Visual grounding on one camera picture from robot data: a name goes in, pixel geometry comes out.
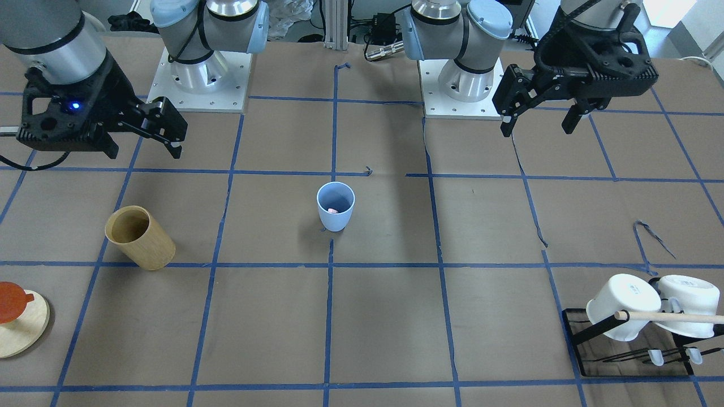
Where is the wooden dowel rod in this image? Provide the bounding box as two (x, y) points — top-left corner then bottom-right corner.
(613, 310), (723, 324)

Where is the aluminium frame post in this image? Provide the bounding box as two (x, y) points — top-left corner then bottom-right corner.
(319, 0), (351, 52)

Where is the round wooden cup stand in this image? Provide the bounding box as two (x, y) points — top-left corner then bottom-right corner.
(1, 289), (51, 358)

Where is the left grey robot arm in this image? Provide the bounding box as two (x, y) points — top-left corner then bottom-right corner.
(150, 1), (659, 137)

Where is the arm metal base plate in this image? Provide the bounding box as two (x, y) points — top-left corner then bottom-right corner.
(419, 59), (504, 121)
(147, 49), (253, 114)

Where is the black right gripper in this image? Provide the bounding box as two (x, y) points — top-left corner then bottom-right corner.
(16, 54), (188, 159)

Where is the black wire mug rack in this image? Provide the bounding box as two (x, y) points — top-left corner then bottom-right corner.
(562, 276), (722, 377)

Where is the light blue plastic cup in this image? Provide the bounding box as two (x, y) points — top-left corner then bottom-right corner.
(316, 182), (355, 232)

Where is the bamboo cylindrical holder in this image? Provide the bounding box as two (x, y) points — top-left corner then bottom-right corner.
(105, 205), (176, 271)

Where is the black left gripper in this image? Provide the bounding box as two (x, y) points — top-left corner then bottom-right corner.
(492, 11), (660, 137)

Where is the orange plastic cup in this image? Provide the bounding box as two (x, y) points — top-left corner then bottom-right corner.
(1, 282), (35, 324)

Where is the silver cylindrical connector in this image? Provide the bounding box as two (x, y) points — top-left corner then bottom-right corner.
(364, 41), (405, 62)

